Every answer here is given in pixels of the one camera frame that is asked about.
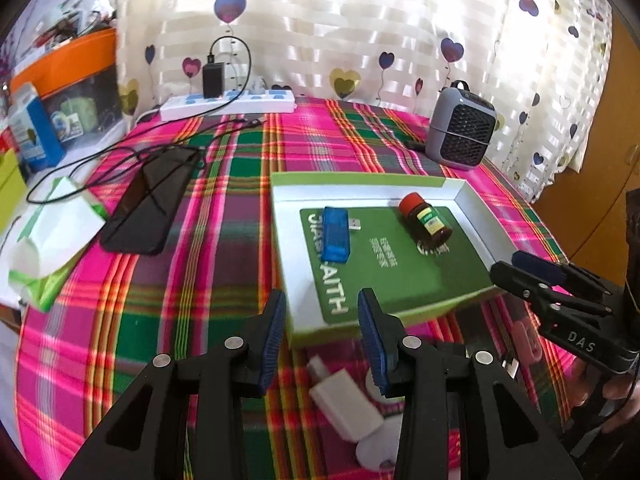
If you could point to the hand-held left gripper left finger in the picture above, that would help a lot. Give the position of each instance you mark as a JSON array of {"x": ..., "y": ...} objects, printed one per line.
[{"x": 272, "y": 345}]

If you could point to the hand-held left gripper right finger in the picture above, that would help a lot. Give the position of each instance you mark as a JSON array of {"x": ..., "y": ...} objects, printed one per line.
[{"x": 372, "y": 345}]

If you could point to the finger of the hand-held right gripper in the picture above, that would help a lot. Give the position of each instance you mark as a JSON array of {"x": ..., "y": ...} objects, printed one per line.
[
  {"x": 537, "y": 266},
  {"x": 522, "y": 285}
]

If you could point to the white usb charger block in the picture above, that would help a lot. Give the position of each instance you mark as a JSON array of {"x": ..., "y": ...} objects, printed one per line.
[{"x": 345, "y": 405}]

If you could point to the green and white cardboard box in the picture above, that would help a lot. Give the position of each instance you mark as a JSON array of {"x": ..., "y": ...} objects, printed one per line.
[{"x": 440, "y": 280}]

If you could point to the white oval device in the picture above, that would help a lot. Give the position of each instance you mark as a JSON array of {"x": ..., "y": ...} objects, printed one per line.
[{"x": 375, "y": 450}]

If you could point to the brown pill bottle red cap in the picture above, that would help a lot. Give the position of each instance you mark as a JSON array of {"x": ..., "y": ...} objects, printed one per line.
[{"x": 430, "y": 225}]

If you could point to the blue translucent usb stick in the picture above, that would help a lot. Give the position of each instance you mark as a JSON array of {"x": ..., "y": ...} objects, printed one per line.
[{"x": 334, "y": 235}]

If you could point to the person's right hand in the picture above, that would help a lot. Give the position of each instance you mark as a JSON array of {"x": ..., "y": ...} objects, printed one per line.
[{"x": 620, "y": 396}]

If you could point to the wooden door panel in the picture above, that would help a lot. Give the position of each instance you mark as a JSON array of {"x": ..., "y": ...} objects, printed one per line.
[{"x": 607, "y": 160}]

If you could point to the grey portable fan heater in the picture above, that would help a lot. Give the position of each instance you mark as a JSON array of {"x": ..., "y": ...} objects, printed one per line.
[{"x": 457, "y": 130}]

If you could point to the pink green plaid tablecloth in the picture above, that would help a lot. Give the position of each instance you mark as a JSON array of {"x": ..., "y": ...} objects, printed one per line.
[{"x": 225, "y": 185}]

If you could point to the black smartphone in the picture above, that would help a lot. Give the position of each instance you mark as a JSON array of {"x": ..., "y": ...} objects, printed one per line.
[{"x": 145, "y": 200}]

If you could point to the white power strip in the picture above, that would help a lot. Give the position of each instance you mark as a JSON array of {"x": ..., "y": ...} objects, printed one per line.
[{"x": 225, "y": 105}]

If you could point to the green and white tissue pack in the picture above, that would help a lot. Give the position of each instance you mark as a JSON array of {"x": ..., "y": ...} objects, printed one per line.
[{"x": 45, "y": 240}]

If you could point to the white plug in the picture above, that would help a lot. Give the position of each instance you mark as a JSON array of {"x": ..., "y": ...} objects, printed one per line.
[{"x": 257, "y": 86}]

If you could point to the black power adapter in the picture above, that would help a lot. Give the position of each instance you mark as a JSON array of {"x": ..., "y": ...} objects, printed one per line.
[{"x": 214, "y": 80}]

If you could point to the lime green box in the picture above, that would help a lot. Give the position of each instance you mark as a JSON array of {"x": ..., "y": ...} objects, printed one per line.
[{"x": 11, "y": 190}]

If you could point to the white heart print curtain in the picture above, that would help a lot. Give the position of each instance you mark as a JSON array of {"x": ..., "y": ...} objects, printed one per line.
[{"x": 350, "y": 20}]

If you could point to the blue and white carton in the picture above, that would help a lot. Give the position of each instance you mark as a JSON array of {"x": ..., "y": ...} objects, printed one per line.
[{"x": 37, "y": 130}]

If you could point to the clear storage box orange lid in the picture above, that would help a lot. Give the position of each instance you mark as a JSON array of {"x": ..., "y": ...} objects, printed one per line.
[{"x": 85, "y": 60}]

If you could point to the pile of assorted small items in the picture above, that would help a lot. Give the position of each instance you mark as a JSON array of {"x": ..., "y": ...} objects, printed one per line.
[{"x": 70, "y": 20}]

